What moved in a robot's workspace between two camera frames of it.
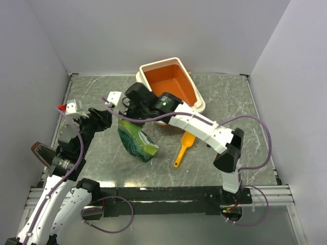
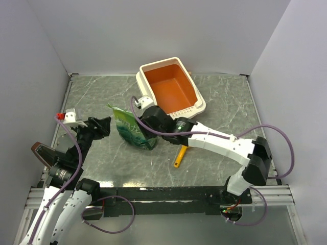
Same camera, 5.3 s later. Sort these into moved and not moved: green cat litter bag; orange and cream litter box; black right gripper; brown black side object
Moved: black right gripper; green cat litter bag
Not moved: brown black side object; orange and cream litter box
